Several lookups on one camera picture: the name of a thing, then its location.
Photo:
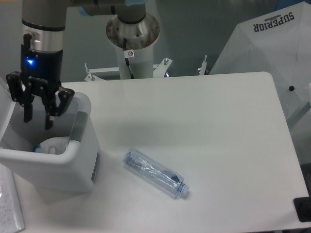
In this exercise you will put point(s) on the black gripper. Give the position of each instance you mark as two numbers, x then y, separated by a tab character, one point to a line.
41	70

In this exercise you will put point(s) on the clear plastic bottle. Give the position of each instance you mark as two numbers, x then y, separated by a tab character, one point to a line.
163	177

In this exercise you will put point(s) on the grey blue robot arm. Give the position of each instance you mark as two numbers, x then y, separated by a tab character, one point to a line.
45	20

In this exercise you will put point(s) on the white trash can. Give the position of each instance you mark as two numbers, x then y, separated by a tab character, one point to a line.
65	157

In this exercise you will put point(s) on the white umbrella with text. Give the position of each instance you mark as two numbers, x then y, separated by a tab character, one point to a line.
278	43

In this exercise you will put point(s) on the black device at edge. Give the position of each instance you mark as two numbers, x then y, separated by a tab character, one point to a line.
303	208

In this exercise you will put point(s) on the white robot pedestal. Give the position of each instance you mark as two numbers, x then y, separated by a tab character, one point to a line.
135	42

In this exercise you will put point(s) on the white metal base bracket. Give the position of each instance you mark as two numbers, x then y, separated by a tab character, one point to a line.
113	73

